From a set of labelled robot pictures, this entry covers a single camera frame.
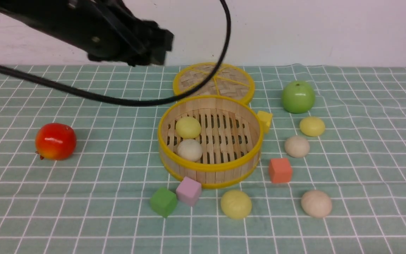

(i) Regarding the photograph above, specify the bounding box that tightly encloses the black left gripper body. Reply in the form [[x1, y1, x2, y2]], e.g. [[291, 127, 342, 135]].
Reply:
[[118, 20, 174, 66]]

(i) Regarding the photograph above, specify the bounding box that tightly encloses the yellow bun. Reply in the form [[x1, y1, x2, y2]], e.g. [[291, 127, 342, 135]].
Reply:
[[299, 117, 326, 137], [221, 189, 252, 220], [175, 117, 201, 139]]

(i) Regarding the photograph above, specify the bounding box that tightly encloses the white bun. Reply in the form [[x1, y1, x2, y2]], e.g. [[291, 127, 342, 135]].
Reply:
[[284, 135, 310, 158], [176, 139, 203, 162], [300, 190, 332, 218]]

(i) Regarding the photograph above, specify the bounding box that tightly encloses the yellow bun front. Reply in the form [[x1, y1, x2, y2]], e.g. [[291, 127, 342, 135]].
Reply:
[[221, 189, 252, 220]]

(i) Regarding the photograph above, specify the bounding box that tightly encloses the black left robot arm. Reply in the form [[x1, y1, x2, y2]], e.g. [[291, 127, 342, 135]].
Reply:
[[0, 0, 174, 66]]

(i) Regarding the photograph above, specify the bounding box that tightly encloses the bamboo steamer lid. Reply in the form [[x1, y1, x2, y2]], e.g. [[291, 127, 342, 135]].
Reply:
[[172, 62, 255, 105]]

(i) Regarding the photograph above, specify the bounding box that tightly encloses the bamboo steamer tray yellow rim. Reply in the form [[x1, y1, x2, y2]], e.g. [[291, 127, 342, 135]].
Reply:
[[157, 95, 266, 189]]

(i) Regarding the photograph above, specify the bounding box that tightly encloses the red pomegranate toy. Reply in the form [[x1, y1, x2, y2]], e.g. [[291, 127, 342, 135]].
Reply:
[[35, 122, 77, 161]]

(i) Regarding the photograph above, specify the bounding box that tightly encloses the yellow foam cube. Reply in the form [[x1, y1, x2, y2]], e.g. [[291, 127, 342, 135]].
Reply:
[[257, 110, 273, 133]]

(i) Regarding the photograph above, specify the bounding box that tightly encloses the pink foam cube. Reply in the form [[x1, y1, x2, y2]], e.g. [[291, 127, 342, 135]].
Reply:
[[176, 176, 202, 206]]

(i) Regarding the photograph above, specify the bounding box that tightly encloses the green foam cube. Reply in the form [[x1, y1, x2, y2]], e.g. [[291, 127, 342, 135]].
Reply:
[[150, 187, 178, 218]]

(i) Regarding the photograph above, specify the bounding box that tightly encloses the green apple toy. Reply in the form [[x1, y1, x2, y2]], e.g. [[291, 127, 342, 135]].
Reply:
[[281, 80, 315, 114]]

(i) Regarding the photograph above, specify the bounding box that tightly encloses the orange foam cube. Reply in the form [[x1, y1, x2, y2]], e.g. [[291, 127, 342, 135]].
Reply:
[[269, 158, 293, 184]]

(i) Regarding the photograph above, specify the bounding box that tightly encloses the green checkered tablecloth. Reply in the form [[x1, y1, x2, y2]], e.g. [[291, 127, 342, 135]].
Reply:
[[0, 64, 406, 254]]

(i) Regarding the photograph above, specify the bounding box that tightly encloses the black cable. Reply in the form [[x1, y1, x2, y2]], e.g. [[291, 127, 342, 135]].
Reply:
[[0, 0, 232, 107]]

